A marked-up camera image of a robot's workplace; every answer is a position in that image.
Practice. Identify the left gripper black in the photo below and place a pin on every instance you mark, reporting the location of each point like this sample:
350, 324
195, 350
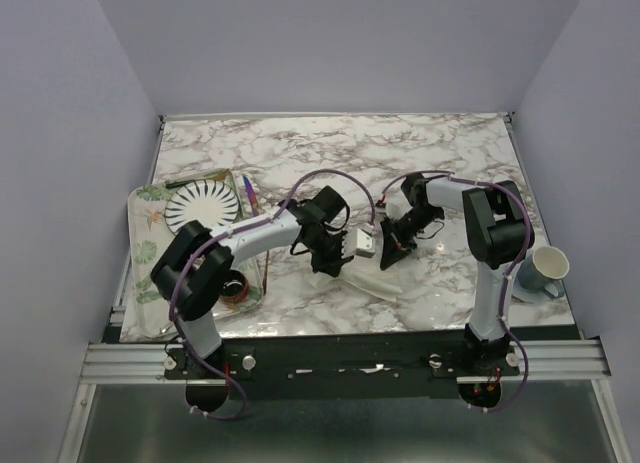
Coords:
334, 266

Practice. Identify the green chopsticks on tray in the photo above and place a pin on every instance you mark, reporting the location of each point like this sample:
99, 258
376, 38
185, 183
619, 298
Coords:
217, 174

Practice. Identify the white cloth napkin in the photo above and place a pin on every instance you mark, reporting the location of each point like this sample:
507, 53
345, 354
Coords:
365, 275

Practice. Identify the white saucer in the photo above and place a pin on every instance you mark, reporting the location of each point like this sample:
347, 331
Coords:
530, 295

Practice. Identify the iridescent purple utensil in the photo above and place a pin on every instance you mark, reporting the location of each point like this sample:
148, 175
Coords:
251, 195

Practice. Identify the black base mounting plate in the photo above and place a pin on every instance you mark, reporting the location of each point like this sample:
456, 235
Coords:
375, 365

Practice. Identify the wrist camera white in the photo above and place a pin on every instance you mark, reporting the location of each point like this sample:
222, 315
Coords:
358, 242
387, 210

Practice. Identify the aluminium frame rail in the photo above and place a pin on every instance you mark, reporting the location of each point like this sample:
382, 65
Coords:
551, 360

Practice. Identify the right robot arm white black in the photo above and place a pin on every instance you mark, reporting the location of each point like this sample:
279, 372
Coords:
499, 233

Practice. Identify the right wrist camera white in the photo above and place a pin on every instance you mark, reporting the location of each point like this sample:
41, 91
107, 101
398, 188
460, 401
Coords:
387, 210

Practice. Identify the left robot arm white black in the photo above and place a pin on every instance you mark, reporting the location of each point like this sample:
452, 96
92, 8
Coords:
194, 268

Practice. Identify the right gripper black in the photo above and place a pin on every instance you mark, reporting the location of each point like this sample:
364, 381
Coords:
395, 246

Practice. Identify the black and copper small bowl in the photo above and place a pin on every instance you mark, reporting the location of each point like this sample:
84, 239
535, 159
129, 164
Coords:
235, 288

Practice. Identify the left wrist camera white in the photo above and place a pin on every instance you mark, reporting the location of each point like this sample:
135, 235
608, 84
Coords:
358, 242

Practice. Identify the rose gold fork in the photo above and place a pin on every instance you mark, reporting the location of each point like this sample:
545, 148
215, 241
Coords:
266, 272

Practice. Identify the white plate blue stripes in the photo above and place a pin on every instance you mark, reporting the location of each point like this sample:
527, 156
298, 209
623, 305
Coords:
210, 202

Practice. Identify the leaf pattern serving tray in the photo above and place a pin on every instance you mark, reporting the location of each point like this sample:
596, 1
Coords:
146, 311

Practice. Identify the blue grey mug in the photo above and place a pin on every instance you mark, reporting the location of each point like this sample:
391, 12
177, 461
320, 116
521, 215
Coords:
543, 271

